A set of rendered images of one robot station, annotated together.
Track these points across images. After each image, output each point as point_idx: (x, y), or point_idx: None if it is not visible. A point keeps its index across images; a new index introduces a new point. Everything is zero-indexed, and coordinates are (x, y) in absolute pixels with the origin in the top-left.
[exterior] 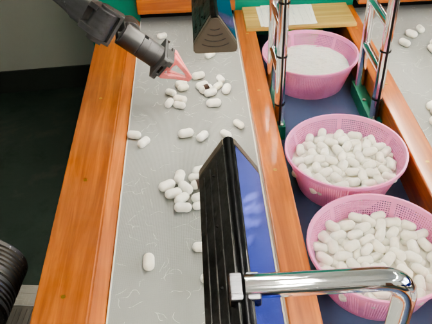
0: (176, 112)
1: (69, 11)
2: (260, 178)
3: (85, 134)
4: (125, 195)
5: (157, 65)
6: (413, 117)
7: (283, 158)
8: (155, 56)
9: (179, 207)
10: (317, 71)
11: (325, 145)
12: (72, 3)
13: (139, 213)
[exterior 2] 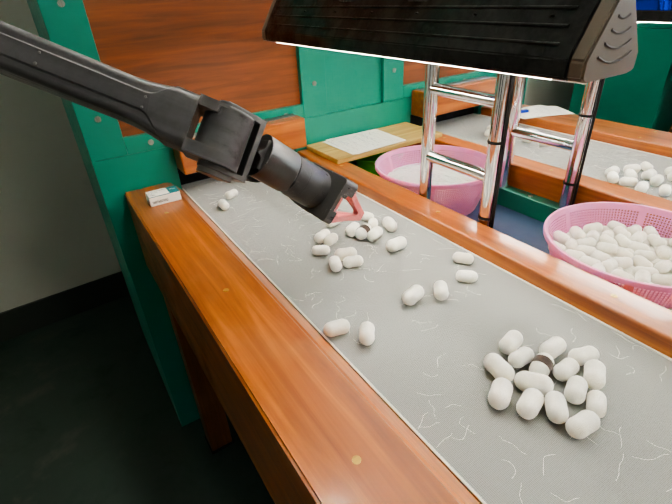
0: (355, 273)
1: (156, 124)
2: (594, 318)
3: (256, 359)
4: (447, 452)
5: (331, 198)
6: (632, 189)
7: (597, 277)
8: (324, 184)
9: (586, 428)
10: (455, 182)
11: (593, 247)
12: (160, 107)
13: (521, 481)
